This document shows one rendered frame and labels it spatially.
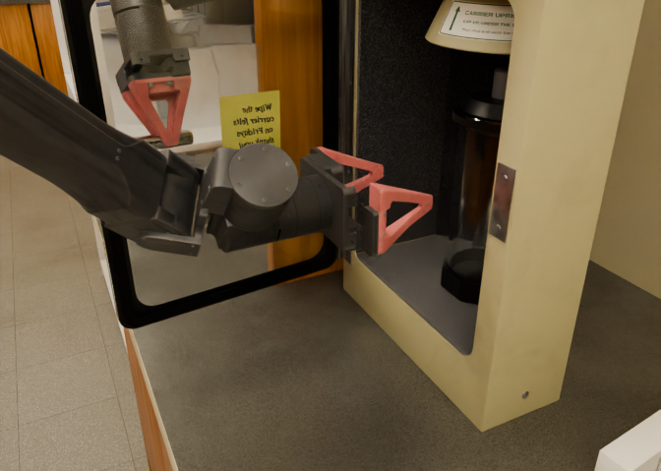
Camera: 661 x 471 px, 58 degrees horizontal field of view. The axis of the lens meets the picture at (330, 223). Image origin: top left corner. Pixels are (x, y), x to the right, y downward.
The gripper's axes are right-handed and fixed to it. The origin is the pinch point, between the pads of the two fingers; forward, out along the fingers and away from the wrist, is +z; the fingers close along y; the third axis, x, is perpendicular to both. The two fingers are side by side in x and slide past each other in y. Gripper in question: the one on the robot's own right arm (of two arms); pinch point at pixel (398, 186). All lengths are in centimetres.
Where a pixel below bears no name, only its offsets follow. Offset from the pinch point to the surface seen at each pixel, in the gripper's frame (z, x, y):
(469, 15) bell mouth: 5.7, -17.1, -2.0
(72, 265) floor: -36, 116, 226
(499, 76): 12.0, -10.4, 0.2
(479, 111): 9.2, -7.1, -0.6
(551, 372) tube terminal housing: 11.7, 18.8, -13.7
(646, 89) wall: 45.9, -3.6, 7.7
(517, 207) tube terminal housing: 3.5, -2.4, -13.9
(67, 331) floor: -42, 117, 171
